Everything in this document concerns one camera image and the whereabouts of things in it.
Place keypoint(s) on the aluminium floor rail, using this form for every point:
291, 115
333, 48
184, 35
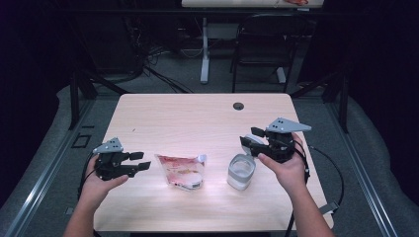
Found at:
46, 174
362, 174

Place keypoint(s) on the person's right hand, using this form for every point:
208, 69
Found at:
293, 174

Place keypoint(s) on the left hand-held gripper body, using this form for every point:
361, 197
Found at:
112, 166

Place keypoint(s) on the black folding chair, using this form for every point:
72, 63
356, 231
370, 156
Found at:
268, 23

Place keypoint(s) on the background wooden desk top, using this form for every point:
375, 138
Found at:
230, 3

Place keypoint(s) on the white pouch cap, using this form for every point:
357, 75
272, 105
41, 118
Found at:
202, 158

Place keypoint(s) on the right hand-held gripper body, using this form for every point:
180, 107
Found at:
280, 148

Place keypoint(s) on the orange object on desk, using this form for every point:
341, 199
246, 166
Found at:
296, 1

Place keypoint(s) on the person's left hand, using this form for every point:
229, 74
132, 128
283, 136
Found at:
95, 187

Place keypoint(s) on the black table grommet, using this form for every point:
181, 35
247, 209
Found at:
238, 106

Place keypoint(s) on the black metal stand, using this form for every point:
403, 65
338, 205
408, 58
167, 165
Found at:
344, 105
74, 98

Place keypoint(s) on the black square floor outlet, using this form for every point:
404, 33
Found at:
81, 141

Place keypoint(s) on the white desk leg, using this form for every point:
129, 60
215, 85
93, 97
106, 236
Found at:
205, 65
281, 75

